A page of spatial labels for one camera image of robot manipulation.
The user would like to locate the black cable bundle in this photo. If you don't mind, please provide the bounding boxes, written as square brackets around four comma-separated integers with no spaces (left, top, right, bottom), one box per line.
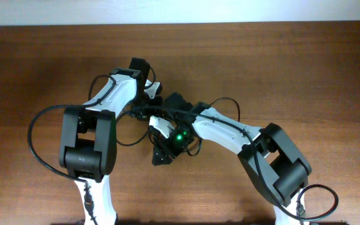
[116,106,181,151]

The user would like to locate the black thin USB cable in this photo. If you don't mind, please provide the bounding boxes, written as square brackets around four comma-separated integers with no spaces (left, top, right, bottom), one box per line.
[209,96,241,123]

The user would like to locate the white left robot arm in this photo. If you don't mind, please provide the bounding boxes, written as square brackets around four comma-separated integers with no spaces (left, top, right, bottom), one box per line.
[59,64,159,224]

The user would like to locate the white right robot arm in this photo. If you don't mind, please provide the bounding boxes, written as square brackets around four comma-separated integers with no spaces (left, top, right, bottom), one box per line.
[149,103,312,224]

